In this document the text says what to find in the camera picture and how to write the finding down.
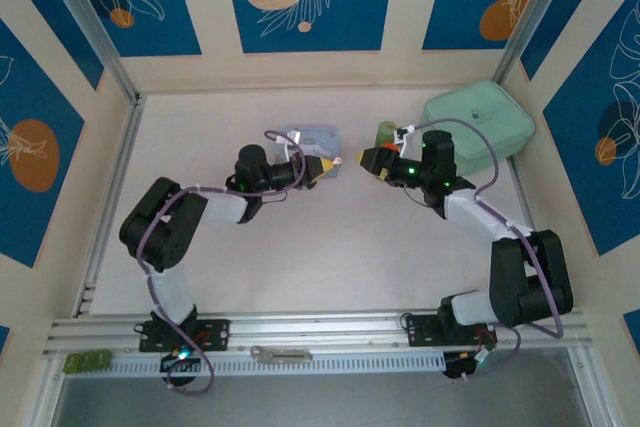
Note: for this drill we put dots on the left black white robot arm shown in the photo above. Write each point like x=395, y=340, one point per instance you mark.
x=170, y=227

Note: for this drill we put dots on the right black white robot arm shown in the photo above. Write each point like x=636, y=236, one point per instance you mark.
x=480, y=219

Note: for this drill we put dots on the green cylinder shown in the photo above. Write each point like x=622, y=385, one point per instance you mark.
x=386, y=131

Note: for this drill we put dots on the mint green zip case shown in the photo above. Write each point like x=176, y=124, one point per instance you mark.
x=475, y=122

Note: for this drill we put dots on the black controller box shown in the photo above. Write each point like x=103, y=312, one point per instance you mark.
x=457, y=367
x=172, y=364

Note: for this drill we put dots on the green circuit board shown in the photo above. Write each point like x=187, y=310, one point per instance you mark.
x=87, y=362

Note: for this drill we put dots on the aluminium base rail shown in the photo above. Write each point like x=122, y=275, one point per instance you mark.
x=320, y=329

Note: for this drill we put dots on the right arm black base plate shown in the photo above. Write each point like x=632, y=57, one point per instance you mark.
x=422, y=332

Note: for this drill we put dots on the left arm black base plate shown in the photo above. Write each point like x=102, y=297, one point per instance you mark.
x=217, y=334

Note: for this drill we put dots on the aluminium frame post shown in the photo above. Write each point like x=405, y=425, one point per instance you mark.
x=530, y=17
x=95, y=32

